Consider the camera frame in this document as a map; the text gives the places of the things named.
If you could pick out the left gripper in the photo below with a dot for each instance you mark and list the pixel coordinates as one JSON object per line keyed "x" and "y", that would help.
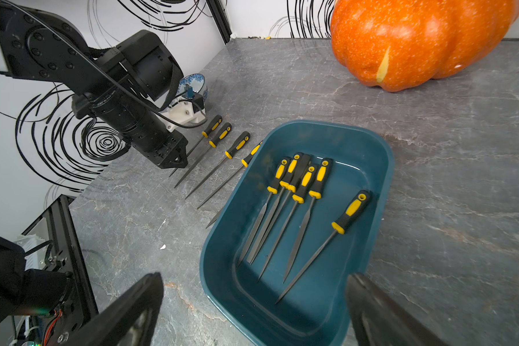
{"x": 161, "y": 147}

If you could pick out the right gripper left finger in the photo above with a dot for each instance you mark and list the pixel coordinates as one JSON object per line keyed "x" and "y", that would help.
{"x": 129, "y": 320}

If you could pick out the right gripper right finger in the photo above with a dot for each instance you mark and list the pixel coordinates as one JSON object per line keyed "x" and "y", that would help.
{"x": 378, "y": 320}

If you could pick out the teal storage box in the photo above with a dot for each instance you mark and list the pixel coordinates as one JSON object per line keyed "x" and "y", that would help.
{"x": 276, "y": 268}

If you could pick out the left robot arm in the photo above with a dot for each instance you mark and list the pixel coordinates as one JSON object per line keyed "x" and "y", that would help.
{"x": 118, "y": 85}

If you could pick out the blue white patterned bowl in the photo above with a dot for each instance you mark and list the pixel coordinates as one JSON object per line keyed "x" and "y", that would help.
{"x": 195, "y": 82}

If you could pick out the orange pumpkin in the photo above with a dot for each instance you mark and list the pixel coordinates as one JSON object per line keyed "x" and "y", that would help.
{"x": 397, "y": 45}

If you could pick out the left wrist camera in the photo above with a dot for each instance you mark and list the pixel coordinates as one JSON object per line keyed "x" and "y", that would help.
{"x": 187, "y": 112}

